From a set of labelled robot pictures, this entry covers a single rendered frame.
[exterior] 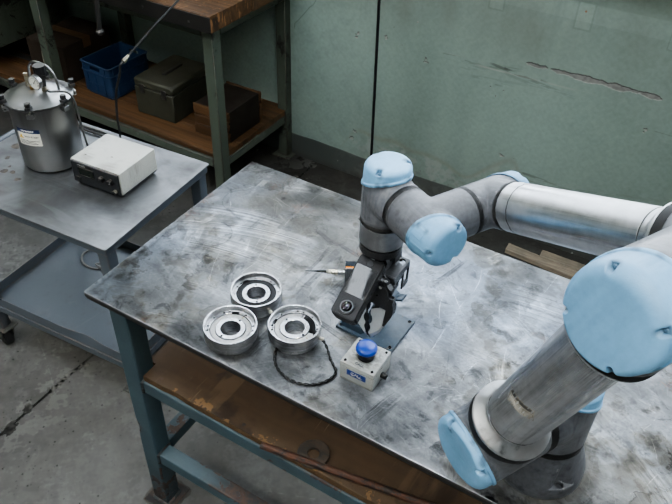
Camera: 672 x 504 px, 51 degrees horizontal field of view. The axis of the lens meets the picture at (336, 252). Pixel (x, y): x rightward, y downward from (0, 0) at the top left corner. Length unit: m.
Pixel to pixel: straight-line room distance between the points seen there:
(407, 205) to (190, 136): 2.18
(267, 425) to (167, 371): 0.28
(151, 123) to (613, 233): 2.58
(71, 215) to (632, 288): 1.58
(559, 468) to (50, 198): 1.48
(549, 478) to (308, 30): 2.28
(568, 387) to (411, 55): 2.18
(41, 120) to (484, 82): 1.58
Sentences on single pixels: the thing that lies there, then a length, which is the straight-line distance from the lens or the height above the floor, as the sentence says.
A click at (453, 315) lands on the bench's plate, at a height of 0.80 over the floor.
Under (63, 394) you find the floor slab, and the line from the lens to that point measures 2.48.
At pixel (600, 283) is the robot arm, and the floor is 1.39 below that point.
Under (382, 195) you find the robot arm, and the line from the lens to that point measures 1.06.
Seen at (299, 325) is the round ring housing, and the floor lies 0.82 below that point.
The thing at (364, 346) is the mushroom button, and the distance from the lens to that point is 1.31.
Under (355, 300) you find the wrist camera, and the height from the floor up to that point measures 1.04.
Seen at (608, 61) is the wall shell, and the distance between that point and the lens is 2.65.
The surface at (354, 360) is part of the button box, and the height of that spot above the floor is 0.85.
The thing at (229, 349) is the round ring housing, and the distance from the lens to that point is 1.37.
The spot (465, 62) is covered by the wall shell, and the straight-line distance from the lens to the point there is 2.81.
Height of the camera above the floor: 1.84
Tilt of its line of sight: 40 degrees down
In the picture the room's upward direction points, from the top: 2 degrees clockwise
